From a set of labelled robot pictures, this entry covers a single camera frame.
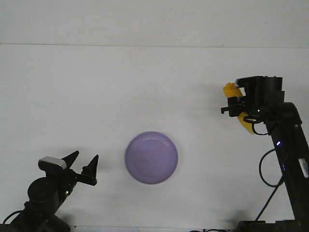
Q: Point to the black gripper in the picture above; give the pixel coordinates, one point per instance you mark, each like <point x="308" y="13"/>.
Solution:
<point x="259" y="91"/>
<point x="67" y="179"/>

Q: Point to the yellow corn cob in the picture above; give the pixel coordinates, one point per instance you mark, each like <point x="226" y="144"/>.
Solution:
<point x="230" y="91"/>

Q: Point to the purple round plate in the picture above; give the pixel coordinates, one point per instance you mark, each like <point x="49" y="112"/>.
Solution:
<point x="151" y="157"/>

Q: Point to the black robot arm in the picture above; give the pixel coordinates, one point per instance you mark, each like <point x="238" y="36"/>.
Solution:
<point x="48" y="193"/>
<point x="283" y="124"/>

